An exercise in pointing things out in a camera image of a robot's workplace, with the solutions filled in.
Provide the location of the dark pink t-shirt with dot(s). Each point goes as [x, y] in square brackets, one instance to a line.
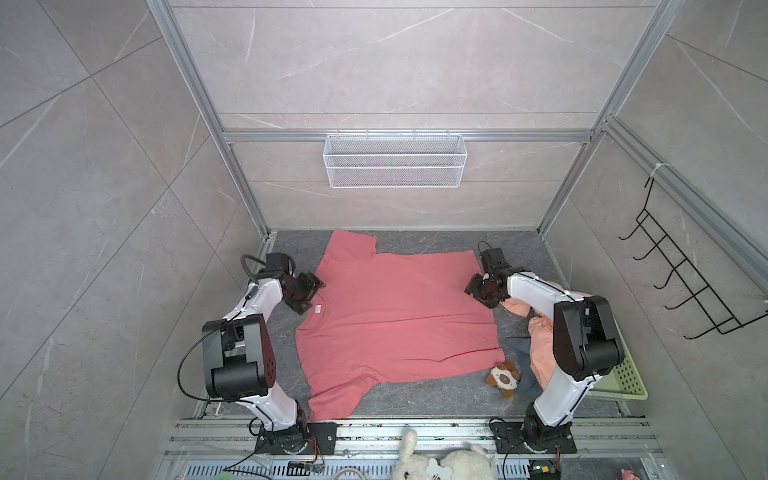
[388, 318]

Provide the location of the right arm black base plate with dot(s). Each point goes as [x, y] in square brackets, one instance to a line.
[521, 437]

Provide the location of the white plush bunny toy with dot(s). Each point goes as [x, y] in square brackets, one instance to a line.
[469, 464]

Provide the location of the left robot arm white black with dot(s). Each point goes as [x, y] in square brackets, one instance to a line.
[239, 363]

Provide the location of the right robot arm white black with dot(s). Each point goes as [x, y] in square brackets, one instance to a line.
[586, 347]

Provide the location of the aluminium frame rails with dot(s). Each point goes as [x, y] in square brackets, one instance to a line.
[369, 448]

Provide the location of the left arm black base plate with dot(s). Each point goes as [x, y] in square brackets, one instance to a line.
[312, 439]

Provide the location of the light salmon t-shirt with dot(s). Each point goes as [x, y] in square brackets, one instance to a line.
[538, 324]

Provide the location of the small brown plush toy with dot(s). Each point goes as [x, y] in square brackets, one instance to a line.
[505, 377]

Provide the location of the green plastic basket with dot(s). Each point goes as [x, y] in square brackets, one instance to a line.
[624, 382]

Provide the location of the white wire mesh basket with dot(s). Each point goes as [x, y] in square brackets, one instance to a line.
[368, 161]

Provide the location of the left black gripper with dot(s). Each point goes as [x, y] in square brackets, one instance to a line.
[311, 283]

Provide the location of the grey blue t-shirt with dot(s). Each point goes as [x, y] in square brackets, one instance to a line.
[536, 363]

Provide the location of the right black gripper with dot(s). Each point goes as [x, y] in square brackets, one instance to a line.
[472, 287]

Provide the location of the black wire hook rack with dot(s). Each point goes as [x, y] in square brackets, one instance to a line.
[696, 289]

